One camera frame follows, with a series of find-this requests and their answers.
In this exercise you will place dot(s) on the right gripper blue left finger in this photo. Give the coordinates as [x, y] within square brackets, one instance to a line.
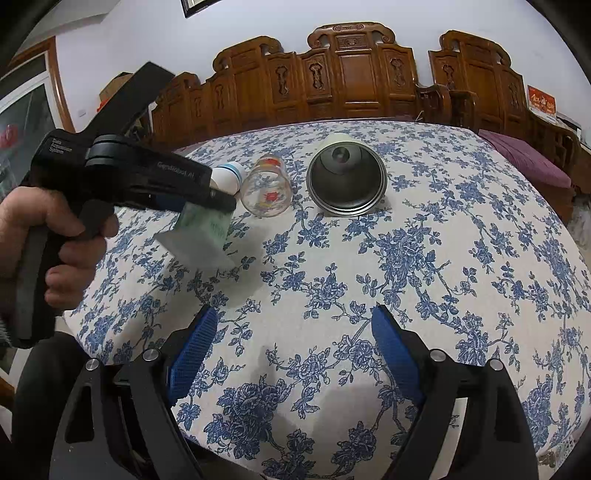
[185, 350]

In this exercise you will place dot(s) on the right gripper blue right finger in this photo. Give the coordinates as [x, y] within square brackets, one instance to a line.
[395, 345]

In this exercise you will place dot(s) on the green plastic cup square base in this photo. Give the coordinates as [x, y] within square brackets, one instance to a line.
[197, 238]

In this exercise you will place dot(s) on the white paper cup blue rim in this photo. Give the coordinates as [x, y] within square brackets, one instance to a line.
[228, 177]

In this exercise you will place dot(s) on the cream steel thermos cup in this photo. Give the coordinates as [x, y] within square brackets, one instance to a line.
[346, 177]

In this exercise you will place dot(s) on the person's left hand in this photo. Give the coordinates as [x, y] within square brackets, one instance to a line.
[72, 261]

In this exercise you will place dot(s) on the cardboard box on cabinet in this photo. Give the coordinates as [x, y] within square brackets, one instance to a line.
[113, 86]

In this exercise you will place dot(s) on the blue floral tablecloth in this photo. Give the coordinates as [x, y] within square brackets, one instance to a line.
[462, 250]

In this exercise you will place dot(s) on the clear glass jar red print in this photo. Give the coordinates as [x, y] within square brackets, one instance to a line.
[266, 191]

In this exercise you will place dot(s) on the framed flower painting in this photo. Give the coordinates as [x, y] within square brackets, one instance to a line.
[192, 7]

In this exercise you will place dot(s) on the purple seat cushion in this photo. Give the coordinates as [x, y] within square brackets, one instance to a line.
[528, 161]

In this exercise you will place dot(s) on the carved wooden sofa bench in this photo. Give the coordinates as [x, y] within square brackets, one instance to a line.
[351, 70]

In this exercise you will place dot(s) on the carved wooden armchair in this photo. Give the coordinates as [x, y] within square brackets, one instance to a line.
[488, 94]

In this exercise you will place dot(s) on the red sign card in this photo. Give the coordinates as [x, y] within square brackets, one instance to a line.
[541, 101]

